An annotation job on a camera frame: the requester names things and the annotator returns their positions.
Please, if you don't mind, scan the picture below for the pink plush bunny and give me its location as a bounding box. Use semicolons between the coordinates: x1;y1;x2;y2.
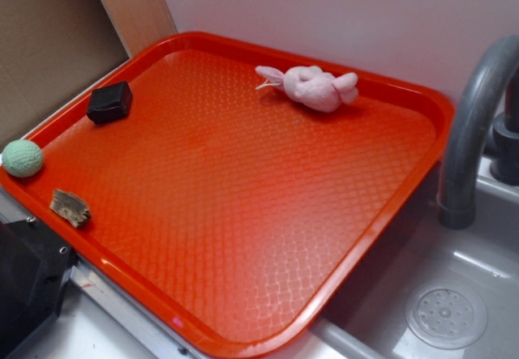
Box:
255;66;358;113

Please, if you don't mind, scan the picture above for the red plastic tray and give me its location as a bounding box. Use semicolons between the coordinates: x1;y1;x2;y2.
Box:
1;32;453;358

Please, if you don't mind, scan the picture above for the black square block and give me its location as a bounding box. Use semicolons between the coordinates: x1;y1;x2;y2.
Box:
86;81;132;125

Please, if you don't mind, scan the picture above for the grey toy sink basin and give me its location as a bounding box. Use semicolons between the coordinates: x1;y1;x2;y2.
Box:
312;159;518;358

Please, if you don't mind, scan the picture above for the light wooden board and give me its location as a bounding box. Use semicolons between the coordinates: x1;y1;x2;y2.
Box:
101;0;178;58

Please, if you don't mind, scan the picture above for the green foam ball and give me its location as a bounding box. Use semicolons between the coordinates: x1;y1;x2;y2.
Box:
2;139;44;177

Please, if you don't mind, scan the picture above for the brown cardboard panel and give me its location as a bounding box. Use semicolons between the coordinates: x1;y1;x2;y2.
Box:
1;0;127;145

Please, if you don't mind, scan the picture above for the black faucet handle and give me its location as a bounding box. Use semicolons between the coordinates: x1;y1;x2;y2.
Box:
490;72;518;186

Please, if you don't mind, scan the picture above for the grey toy faucet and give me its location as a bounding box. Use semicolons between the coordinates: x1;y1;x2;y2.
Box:
437;35;518;229

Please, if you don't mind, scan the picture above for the brown wood chip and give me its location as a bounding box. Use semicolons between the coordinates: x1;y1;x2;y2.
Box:
49;189;92;229

